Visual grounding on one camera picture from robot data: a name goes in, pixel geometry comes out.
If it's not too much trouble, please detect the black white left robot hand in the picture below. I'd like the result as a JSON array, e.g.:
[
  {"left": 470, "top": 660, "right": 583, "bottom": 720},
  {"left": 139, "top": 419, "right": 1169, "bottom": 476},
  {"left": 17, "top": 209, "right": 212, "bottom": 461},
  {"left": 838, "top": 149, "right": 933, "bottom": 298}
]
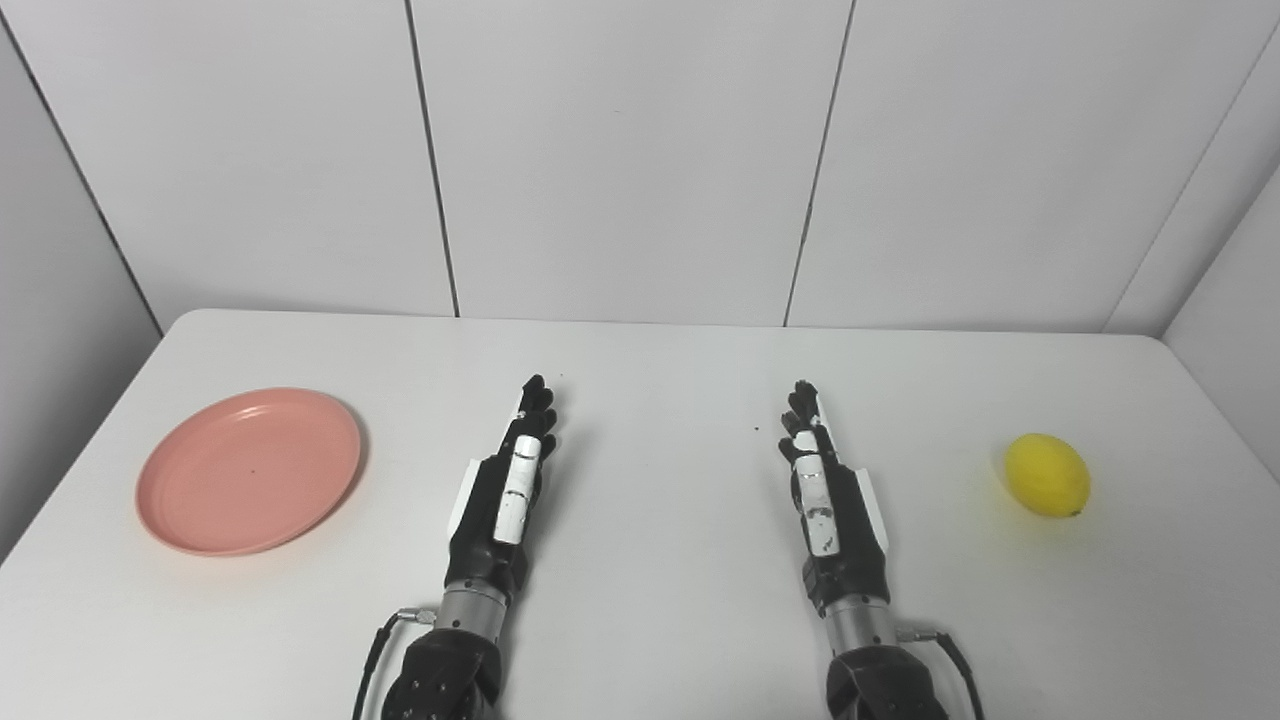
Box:
[{"left": 445, "top": 375, "right": 558, "bottom": 603}]

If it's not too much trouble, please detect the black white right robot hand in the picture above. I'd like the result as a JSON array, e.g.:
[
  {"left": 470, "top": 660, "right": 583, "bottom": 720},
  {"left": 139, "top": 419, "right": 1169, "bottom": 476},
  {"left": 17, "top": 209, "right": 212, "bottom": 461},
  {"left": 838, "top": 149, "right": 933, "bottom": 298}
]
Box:
[{"left": 778, "top": 380, "right": 891, "bottom": 618}]

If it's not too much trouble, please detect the yellow lemon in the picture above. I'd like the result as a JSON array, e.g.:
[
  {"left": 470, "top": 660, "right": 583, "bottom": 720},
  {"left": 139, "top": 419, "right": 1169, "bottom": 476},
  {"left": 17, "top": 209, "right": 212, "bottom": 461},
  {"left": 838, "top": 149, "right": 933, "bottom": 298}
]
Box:
[{"left": 1004, "top": 433, "right": 1092, "bottom": 519}]

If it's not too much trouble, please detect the pink round plate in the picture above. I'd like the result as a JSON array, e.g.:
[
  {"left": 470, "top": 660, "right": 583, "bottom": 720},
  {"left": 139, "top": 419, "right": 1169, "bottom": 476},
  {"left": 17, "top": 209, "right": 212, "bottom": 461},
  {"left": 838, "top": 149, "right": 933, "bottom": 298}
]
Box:
[{"left": 136, "top": 388, "right": 363, "bottom": 557}]

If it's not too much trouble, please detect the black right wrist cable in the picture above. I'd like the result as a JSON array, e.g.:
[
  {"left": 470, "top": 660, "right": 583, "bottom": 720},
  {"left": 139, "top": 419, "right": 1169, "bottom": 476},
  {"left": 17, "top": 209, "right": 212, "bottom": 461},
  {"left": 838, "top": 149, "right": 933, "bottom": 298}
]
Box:
[{"left": 897, "top": 625, "right": 986, "bottom": 720}]

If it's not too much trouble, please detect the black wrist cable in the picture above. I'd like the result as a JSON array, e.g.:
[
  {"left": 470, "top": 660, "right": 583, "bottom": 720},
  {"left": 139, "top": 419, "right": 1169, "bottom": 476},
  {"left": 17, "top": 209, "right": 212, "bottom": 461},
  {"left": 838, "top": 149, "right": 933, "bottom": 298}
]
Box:
[
  {"left": 352, "top": 607, "right": 438, "bottom": 720},
  {"left": 897, "top": 625, "right": 986, "bottom": 720}
]

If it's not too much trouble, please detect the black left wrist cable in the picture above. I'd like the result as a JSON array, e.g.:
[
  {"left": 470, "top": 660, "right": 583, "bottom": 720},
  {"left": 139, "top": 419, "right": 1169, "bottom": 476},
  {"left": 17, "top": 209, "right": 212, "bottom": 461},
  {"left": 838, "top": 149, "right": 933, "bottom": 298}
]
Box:
[{"left": 352, "top": 607, "right": 438, "bottom": 720}]

